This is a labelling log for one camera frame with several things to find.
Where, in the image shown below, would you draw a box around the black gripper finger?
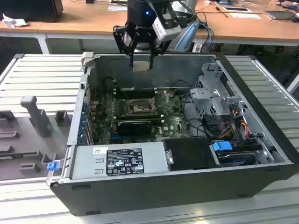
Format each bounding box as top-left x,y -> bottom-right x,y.
113,22 -> 139,69
148,32 -> 173,70

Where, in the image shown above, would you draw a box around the silver square CPU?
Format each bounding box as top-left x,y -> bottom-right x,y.
132,60 -> 151,73

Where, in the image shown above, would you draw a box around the metal socket cover frame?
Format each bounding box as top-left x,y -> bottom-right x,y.
153,90 -> 171,111

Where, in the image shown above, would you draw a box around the thin metal locking lever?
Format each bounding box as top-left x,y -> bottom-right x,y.
122,88 -> 132,104

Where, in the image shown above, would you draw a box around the CPU socket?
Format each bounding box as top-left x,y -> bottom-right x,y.
127,98 -> 157,115

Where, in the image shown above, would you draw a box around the blue expansion slot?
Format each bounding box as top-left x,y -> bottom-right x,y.
110,133 -> 150,143

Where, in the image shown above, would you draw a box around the white paper sheet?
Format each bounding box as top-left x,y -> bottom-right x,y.
108,5 -> 128,12
229,12 -> 262,20

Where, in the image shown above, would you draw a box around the grey case latch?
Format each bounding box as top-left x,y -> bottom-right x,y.
80,51 -> 95,69

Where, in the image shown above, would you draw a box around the black cylindrical part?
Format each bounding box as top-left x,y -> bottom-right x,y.
103,77 -> 114,92

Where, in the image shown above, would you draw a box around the green motherboard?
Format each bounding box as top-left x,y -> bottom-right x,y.
90,90 -> 199,143

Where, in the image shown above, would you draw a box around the silver metal drive cage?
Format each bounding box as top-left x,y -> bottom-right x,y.
188,61 -> 249,119

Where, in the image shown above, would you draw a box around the black graphics card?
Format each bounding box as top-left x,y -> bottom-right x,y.
116,119 -> 152,137

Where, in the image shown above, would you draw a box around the white framed tablet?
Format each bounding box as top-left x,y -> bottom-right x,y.
223,6 -> 253,14

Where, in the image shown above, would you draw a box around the black box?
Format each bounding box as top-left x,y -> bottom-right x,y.
0,0 -> 64,23

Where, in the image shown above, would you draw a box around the black plastic shroud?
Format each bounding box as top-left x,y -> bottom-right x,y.
162,137 -> 222,173

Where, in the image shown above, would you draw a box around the crumpled white paper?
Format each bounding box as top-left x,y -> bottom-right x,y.
1,13 -> 29,29

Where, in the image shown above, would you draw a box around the blue disk carrier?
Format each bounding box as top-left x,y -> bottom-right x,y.
211,140 -> 233,154

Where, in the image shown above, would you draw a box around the silver power supply unit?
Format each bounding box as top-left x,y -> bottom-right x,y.
69,141 -> 169,181

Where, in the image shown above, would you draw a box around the grey laptop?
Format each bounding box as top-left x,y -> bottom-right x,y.
264,10 -> 295,21

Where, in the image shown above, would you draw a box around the grey parts rack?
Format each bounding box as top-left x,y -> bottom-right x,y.
0,95 -> 76,182

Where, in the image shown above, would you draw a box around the hard disk drive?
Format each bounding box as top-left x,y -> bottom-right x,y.
216,149 -> 262,168

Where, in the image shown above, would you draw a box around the blue plastic latch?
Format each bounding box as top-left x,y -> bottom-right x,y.
46,161 -> 59,173

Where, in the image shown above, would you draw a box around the black open PC case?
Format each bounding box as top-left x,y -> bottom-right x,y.
46,51 -> 299,217

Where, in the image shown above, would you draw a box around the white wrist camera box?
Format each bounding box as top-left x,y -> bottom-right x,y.
151,7 -> 183,42

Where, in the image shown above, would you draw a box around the wooden desk white frame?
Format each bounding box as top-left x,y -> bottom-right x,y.
37,0 -> 299,47
0,0 -> 51,56

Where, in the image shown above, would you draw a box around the blue cable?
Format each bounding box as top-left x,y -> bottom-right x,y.
198,22 -> 215,53

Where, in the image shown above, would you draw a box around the black cable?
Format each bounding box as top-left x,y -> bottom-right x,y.
172,79 -> 211,140

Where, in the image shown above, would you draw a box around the yellow red power wires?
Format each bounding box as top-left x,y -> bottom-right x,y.
219,118 -> 252,140

